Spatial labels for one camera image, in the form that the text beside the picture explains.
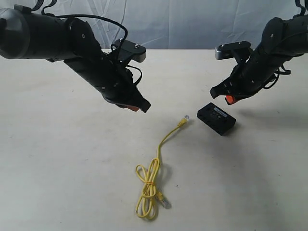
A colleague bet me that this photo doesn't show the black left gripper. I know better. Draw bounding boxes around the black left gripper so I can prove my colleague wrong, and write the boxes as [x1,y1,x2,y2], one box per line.
[96,54,151,113]

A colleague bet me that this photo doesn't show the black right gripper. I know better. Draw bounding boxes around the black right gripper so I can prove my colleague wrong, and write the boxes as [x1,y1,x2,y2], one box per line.
[210,54,277,105]

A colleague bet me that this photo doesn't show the small black network box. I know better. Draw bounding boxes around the small black network box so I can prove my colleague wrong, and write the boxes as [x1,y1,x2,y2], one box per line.
[197,103,236,136]

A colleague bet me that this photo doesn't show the yellow ethernet cable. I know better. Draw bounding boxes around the yellow ethernet cable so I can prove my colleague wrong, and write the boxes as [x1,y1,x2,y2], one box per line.
[135,115,172,220]

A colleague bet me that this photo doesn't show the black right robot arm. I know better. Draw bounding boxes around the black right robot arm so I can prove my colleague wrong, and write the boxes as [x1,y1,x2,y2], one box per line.
[210,15,308,105]

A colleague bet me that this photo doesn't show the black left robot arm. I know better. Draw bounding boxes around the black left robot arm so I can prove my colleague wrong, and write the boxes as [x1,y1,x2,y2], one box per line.
[0,5,151,112]

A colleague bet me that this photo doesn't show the white backdrop cloth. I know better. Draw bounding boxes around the white backdrop cloth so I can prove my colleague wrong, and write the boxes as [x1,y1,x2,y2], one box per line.
[0,0,308,51]

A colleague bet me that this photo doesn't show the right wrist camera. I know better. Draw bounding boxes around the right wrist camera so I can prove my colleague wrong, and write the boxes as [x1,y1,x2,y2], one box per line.
[215,41,251,62]

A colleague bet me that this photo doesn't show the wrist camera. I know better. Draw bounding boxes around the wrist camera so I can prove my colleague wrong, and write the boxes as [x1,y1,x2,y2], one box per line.
[118,40,146,63]
[215,41,251,62]

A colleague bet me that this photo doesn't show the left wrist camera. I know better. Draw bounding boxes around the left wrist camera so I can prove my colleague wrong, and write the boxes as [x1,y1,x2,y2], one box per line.
[118,40,146,63]

